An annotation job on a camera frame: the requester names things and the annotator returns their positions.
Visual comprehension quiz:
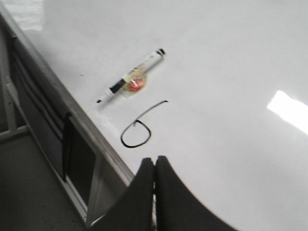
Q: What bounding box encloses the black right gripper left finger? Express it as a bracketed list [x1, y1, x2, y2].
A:
[90, 158, 154, 231]

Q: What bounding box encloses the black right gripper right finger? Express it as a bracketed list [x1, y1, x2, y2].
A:
[155, 156, 235, 231]

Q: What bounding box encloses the red disc taped to marker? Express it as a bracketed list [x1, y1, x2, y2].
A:
[123, 73, 147, 97]

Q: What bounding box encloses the black and white whiteboard marker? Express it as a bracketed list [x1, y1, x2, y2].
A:
[96, 48, 166, 103]

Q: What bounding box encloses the white whiteboard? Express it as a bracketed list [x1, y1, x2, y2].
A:
[1, 0, 308, 231]

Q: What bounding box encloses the grey aluminium whiteboard frame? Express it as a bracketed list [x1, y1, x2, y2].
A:
[0, 3, 134, 186]

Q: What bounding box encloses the white metal table frame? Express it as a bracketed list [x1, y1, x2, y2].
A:
[0, 14, 135, 231]

